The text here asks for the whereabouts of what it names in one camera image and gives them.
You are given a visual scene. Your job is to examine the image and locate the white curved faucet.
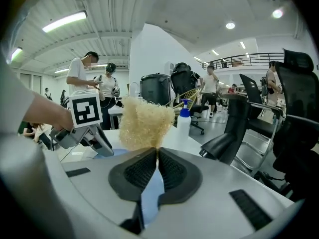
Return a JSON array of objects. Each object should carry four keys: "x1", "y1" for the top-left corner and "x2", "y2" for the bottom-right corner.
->
[{"x1": 128, "y1": 81, "x2": 141, "y2": 100}]

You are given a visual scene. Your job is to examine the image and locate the person's left forearm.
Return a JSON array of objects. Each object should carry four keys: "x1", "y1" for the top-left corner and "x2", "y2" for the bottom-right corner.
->
[{"x1": 23, "y1": 91, "x2": 74, "y2": 132}]

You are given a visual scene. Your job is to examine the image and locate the black chair with chrome frame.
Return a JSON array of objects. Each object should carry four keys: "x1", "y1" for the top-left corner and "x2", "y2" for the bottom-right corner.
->
[{"x1": 234, "y1": 73, "x2": 285, "y2": 175}]

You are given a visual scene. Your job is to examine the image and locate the white pump bottle blue top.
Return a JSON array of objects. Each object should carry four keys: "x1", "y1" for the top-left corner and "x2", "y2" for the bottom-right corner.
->
[{"x1": 176, "y1": 99, "x2": 192, "y2": 144}]

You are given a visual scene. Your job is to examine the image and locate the black mesh office chair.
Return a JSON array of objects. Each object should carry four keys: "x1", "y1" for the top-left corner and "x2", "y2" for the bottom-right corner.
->
[{"x1": 273, "y1": 48, "x2": 319, "y2": 201}]

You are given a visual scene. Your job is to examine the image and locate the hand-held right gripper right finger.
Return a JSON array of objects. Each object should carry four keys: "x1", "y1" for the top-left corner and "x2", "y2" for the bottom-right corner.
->
[{"x1": 141, "y1": 147, "x2": 295, "y2": 239}]

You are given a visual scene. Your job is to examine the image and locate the person's light blue shirt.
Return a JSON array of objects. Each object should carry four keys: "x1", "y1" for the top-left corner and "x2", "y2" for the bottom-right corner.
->
[{"x1": 0, "y1": 56, "x2": 35, "y2": 134}]

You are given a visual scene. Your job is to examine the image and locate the yellow loofah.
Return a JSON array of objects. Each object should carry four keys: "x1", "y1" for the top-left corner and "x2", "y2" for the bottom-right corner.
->
[{"x1": 119, "y1": 96, "x2": 175, "y2": 151}]

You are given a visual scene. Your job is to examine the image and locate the yellow wire chair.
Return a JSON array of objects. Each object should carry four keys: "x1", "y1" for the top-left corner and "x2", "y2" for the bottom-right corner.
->
[{"x1": 163, "y1": 88, "x2": 201, "y2": 114}]

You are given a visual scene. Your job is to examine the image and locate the ceiling tube lamp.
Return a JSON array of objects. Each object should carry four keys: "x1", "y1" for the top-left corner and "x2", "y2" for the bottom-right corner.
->
[
  {"x1": 9, "y1": 46, "x2": 23, "y2": 62},
  {"x1": 41, "y1": 10, "x2": 88, "y2": 33}
]

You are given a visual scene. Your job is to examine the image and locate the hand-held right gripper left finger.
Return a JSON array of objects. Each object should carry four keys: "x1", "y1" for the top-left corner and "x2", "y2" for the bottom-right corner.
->
[{"x1": 61, "y1": 147, "x2": 159, "y2": 226}]

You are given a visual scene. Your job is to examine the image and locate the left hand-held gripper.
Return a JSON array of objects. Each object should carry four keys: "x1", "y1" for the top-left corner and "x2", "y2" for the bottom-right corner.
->
[{"x1": 49, "y1": 89, "x2": 114, "y2": 158}]

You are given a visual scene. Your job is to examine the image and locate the black balcony railing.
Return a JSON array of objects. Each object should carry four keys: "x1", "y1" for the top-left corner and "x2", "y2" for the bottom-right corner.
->
[{"x1": 202, "y1": 52, "x2": 285, "y2": 71}]

